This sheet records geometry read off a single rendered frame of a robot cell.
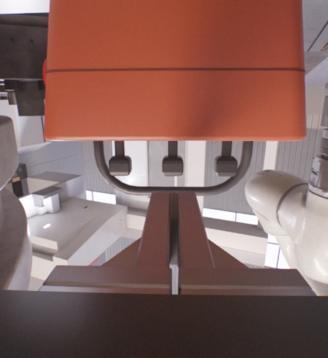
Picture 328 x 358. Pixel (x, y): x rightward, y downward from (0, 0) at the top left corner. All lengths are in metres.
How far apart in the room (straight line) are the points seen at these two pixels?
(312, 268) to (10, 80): 1.26
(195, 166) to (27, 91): 2.31
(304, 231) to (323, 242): 0.03
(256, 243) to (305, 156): 10.67
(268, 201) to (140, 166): 3.10
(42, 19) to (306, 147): 12.94
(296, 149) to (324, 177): 13.21
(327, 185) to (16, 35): 1.25
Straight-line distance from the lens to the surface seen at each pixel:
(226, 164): 0.26
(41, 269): 3.31
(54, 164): 5.29
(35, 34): 1.34
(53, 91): 0.20
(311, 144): 13.67
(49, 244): 3.14
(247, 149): 0.32
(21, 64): 1.33
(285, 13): 0.21
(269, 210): 0.54
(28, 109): 1.44
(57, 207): 3.80
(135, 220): 3.71
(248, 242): 3.33
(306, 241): 0.47
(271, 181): 0.56
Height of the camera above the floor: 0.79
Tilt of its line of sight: 16 degrees up
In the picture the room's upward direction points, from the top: 180 degrees clockwise
